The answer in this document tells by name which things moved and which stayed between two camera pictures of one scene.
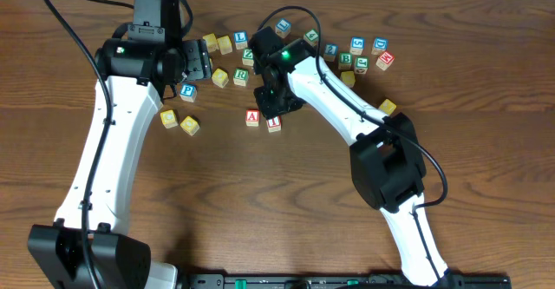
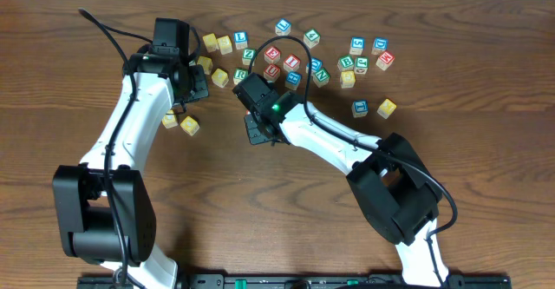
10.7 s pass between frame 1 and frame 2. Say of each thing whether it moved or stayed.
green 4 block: stayed
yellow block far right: stayed
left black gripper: moved
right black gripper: moved
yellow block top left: stayed
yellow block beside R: stayed
